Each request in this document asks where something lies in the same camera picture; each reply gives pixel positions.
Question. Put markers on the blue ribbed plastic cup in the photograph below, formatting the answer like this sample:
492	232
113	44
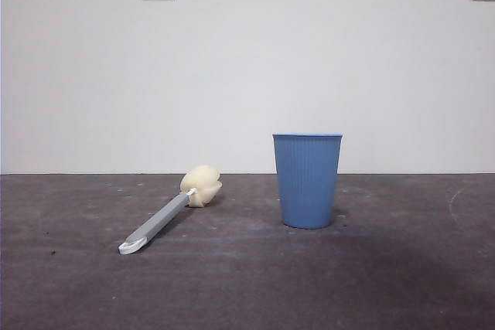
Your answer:
307	183

